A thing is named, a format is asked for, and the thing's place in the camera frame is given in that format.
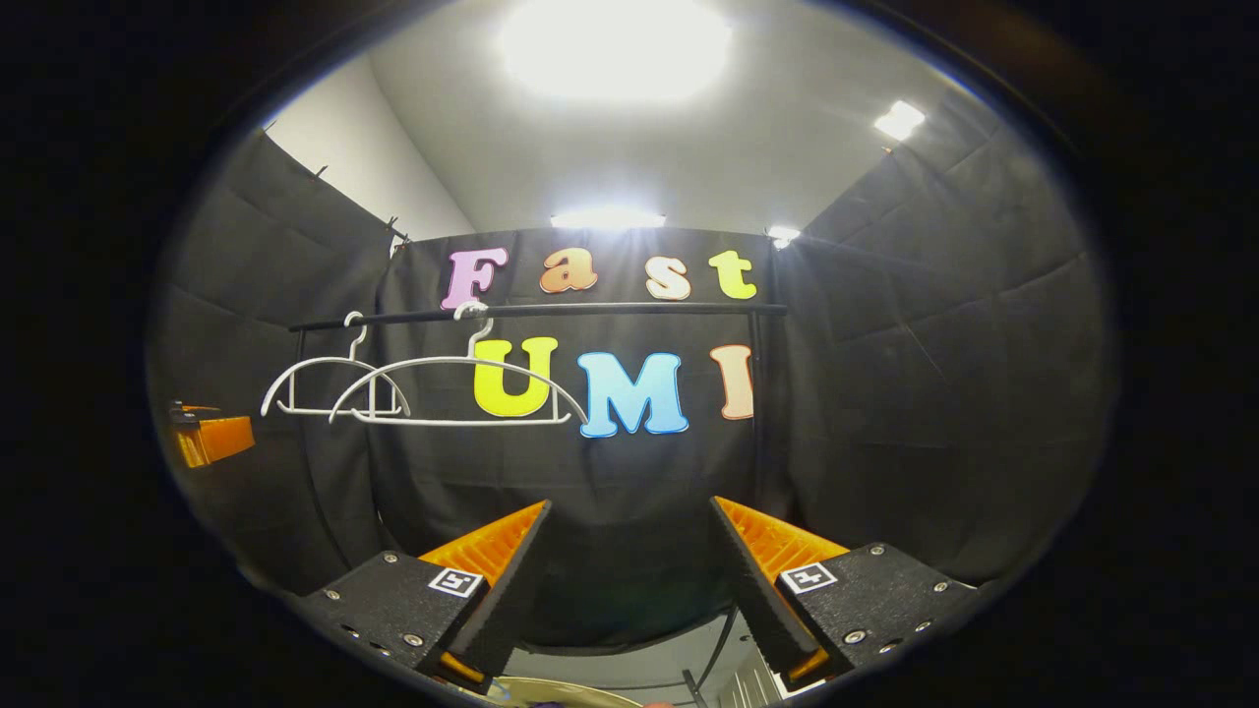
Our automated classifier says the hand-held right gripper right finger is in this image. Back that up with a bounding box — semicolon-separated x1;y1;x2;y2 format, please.
708;496;983;691

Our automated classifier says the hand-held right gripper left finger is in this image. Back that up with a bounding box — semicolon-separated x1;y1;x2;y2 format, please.
298;499;556;689

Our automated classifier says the beige round laundry hamper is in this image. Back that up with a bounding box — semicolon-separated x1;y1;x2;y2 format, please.
487;675;645;708

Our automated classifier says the white plastic clothes hanger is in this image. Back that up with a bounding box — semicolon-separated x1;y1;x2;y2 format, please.
261;312;412;419
330;300;589;427

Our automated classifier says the black metal clothes rack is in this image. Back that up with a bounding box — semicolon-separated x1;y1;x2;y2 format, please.
288;301;790;705

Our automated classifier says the silver ribbed metal object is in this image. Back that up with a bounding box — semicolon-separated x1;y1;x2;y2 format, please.
718;649;788;707

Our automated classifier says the black backdrop cloth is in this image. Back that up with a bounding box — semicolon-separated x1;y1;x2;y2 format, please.
146;93;1117;655

